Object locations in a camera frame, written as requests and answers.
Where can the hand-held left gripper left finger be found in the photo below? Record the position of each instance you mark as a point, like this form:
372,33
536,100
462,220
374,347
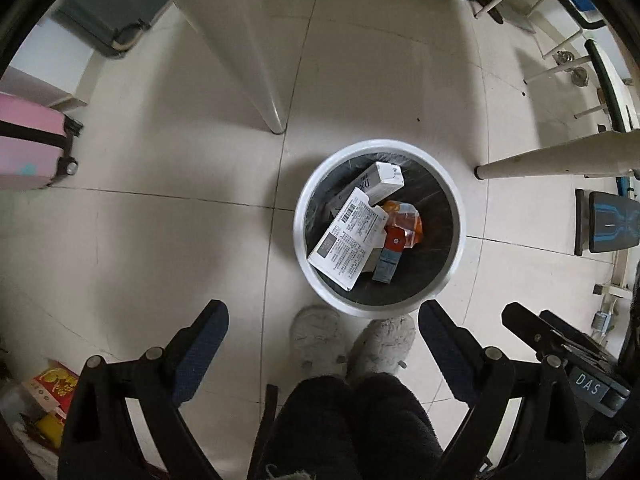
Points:
200,355

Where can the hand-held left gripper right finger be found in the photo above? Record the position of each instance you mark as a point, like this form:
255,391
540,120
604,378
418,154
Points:
447,355

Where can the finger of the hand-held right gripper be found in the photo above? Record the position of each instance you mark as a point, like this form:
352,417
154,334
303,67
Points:
525,322
575,337

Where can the white round trash bin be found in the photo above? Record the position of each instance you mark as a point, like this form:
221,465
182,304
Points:
432,260

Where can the small milk carton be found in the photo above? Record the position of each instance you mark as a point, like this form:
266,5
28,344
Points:
390,260

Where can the orange plastic wrapper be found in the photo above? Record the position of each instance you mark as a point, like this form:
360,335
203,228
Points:
407,220

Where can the white barcode medicine box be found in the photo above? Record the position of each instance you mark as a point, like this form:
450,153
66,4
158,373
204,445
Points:
345,240

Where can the long white pink toothpaste box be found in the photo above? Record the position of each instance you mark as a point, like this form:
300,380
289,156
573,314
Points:
385,180

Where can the grey fluffy slipper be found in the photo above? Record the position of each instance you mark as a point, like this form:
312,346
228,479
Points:
315,332
385,342

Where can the black blue exercise board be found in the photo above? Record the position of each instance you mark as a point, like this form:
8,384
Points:
607,220

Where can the person's dark fleece pants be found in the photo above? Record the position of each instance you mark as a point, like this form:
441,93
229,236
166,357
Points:
350,430

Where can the red gold packet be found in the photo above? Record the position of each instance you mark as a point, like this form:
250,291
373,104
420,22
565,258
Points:
55,377

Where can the yellow object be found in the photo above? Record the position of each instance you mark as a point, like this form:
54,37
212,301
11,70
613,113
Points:
50,427

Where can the round metal object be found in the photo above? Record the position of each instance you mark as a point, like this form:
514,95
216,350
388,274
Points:
565,56
580,77

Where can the pink suitcase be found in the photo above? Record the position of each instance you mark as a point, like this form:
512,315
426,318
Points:
30,145

